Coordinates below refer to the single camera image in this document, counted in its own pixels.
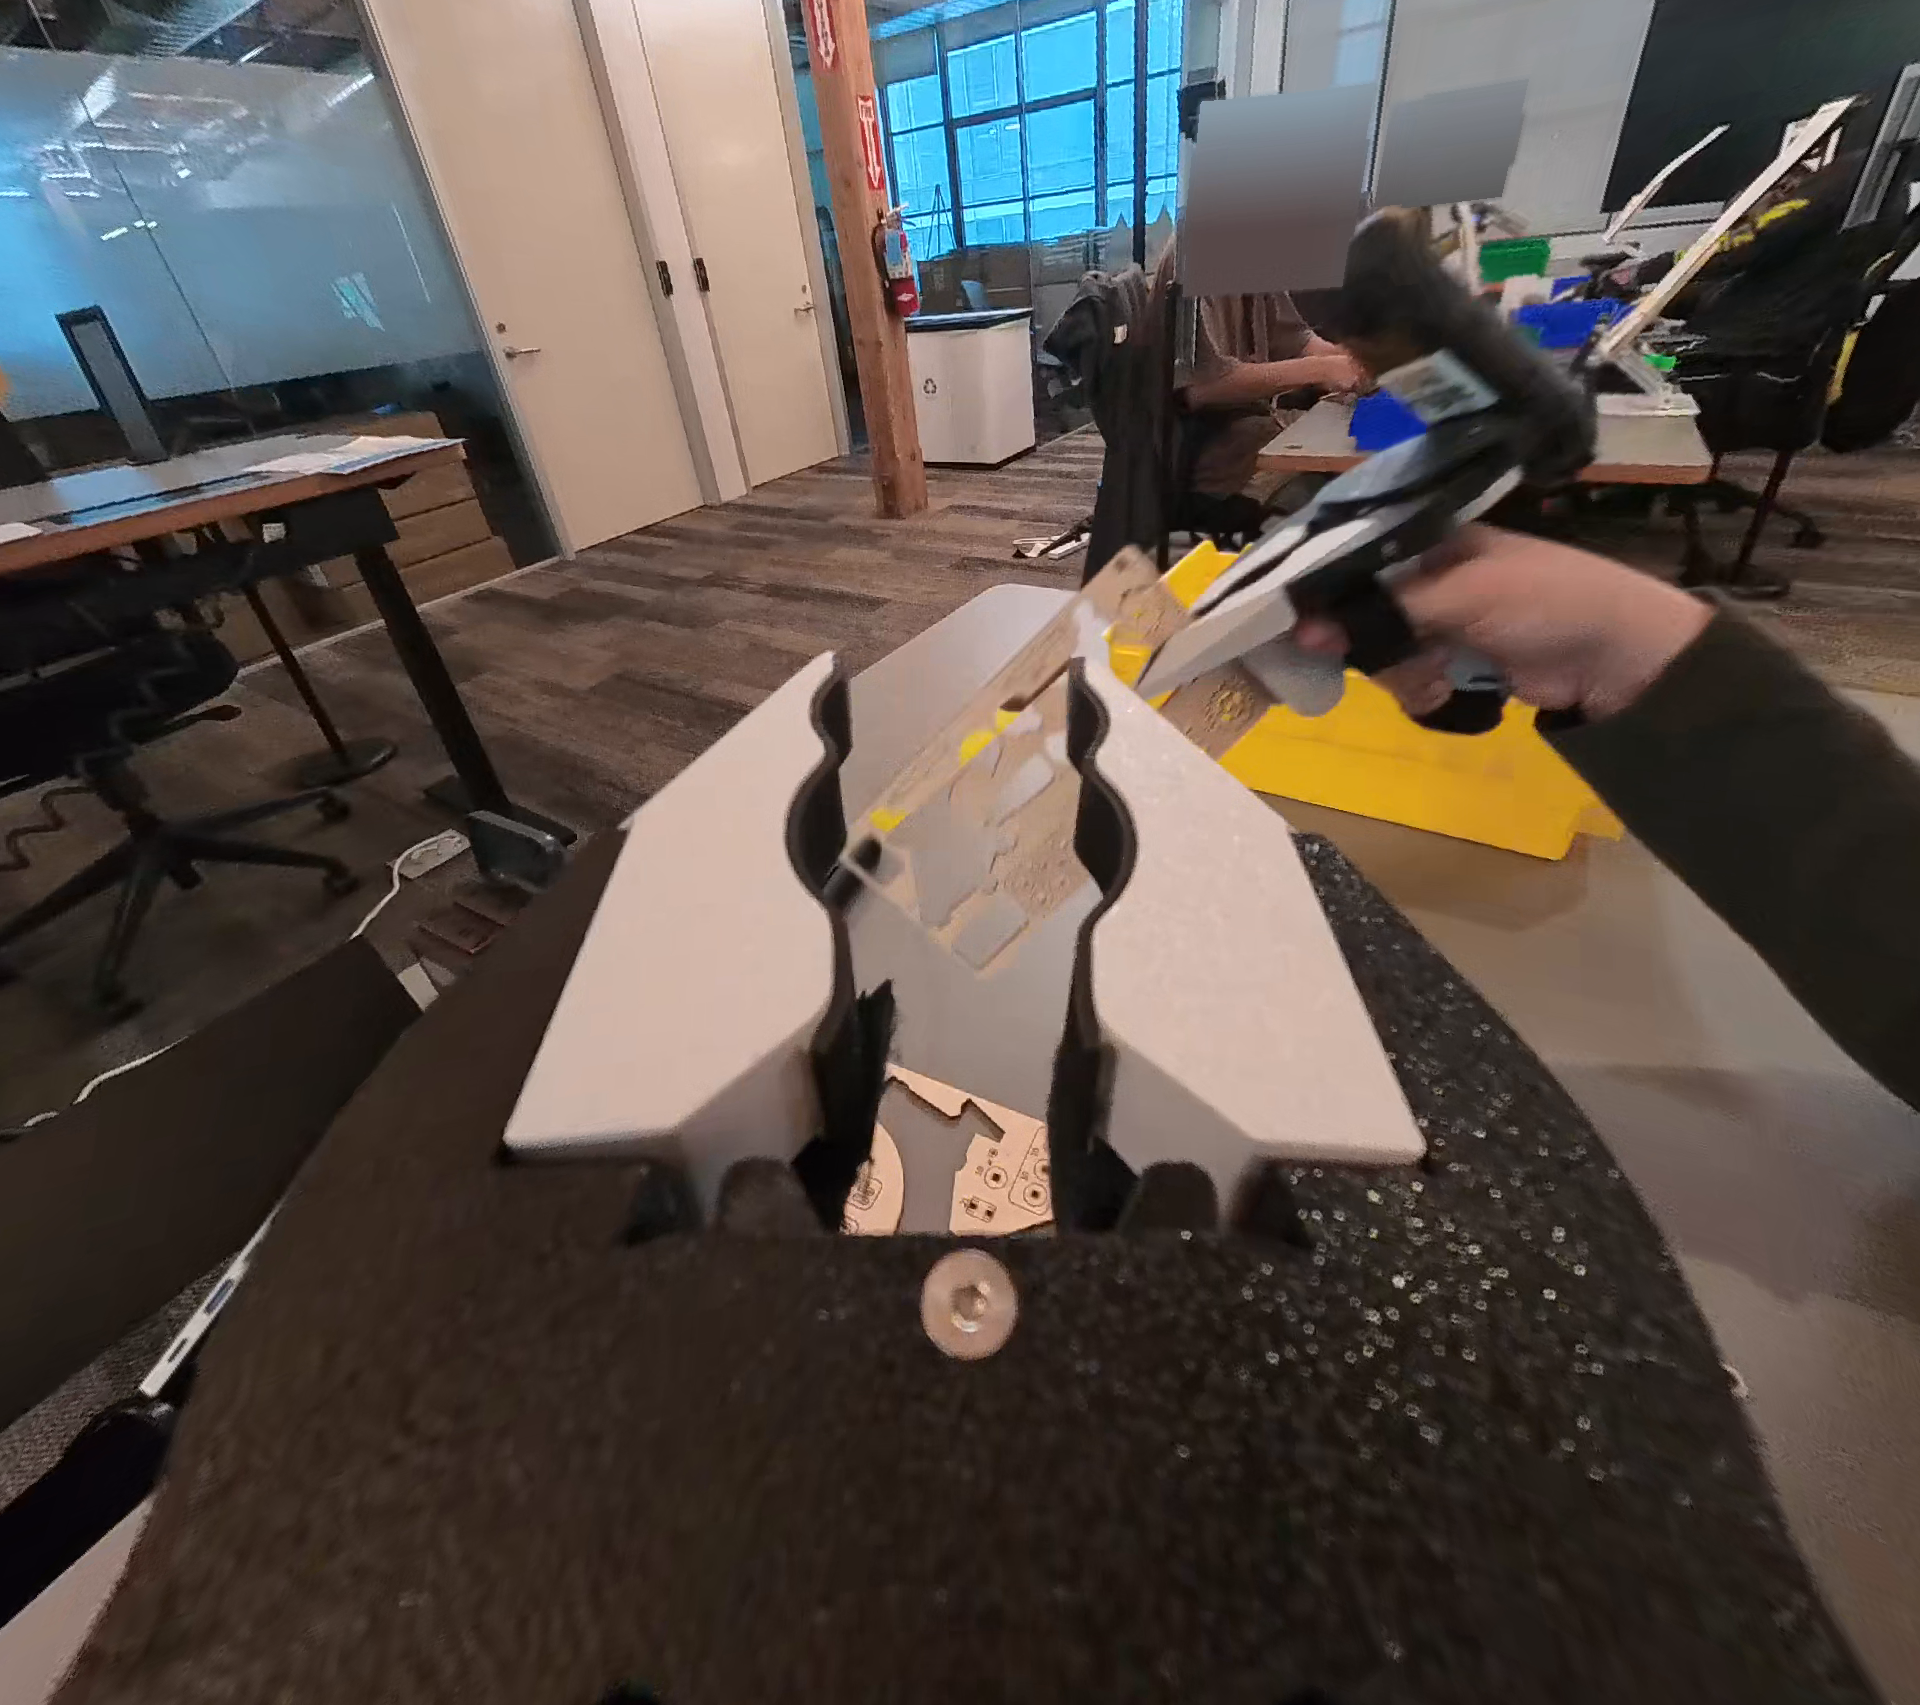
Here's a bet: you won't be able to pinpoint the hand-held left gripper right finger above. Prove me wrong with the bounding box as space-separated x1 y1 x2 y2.
1046 653 1429 1236

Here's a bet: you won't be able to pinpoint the white door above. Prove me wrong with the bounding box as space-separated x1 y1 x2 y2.
622 0 847 492
336 0 710 555

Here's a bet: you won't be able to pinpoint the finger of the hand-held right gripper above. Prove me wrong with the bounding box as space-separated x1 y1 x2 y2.
1133 557 1360 698
1200 445 1531 604

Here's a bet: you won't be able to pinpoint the black yellow jacket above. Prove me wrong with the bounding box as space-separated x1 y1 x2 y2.
1687 137 1920 457

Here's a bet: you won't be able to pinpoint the wooden top desk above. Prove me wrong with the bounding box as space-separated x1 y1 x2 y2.
0 430 580 888

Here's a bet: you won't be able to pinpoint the black office chair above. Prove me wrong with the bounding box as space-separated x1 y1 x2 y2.
0 595 367 1021

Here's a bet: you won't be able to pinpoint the small wooden parts sheet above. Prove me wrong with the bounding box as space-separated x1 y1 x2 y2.
840 1066 1057 1236

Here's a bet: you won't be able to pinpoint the large wooden parts sheet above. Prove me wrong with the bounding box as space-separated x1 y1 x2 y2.
836 544 1293 978

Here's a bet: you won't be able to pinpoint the yellow plastic bin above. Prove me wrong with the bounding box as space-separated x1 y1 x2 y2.
1102 538 1626 862

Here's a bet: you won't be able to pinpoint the person's right forearm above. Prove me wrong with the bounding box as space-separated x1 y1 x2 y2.
1545 603 1920 1115

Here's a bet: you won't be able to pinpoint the black flat pad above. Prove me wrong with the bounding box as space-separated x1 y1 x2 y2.
0 936 426 1436

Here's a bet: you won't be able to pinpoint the wooden post red signs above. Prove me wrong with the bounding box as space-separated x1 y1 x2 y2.
768 0 933 522

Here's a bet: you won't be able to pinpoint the dark hanging jacket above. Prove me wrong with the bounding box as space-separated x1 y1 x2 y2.
1044 268 1203 583

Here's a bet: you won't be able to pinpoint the large window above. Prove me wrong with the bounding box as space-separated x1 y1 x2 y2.
876 0 1191 252

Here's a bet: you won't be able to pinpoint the large dark screen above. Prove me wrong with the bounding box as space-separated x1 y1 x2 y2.
1596 0 1920 222

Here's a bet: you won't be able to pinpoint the person's right hand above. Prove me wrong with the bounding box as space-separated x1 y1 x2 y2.
1296 521 1716 721

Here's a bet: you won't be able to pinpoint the white work desk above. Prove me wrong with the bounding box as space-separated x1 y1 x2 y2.
1257 393 1716 489

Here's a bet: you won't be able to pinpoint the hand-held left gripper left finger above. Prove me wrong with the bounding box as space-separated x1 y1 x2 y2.
503 651 903 1234

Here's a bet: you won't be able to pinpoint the white recycling cabinet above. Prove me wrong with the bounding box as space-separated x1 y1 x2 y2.
904 307 1039 469

